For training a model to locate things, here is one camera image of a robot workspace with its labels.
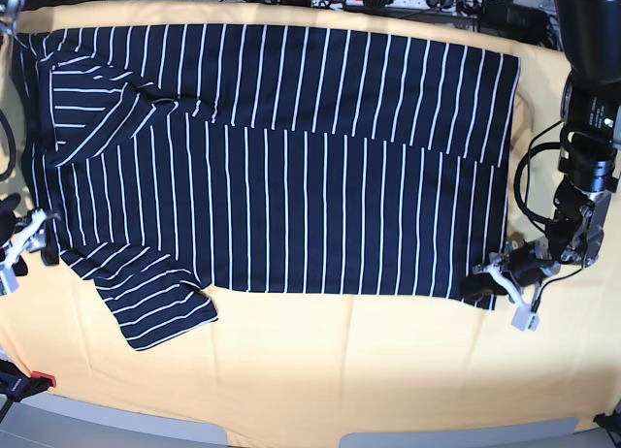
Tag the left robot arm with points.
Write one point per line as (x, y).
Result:
(588, 146)

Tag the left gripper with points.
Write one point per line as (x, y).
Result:
(524, 264)

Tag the navy white striped T-shirt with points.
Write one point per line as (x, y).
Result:
(263, 158)

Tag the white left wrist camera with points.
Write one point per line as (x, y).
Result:
(525, 320)

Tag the red black clamp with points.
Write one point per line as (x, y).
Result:
(16, 385)

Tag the black clamp right corner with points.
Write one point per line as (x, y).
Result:
(611, 424)

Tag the black power adapter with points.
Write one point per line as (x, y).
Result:
(501, 15)

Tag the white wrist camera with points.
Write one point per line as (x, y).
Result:
(525, 320)
(8, 280)

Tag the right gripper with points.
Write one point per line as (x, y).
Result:
(24, 233)

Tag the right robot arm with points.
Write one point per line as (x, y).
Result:
(10, 9)

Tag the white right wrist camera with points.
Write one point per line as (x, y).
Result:
(8, 280)

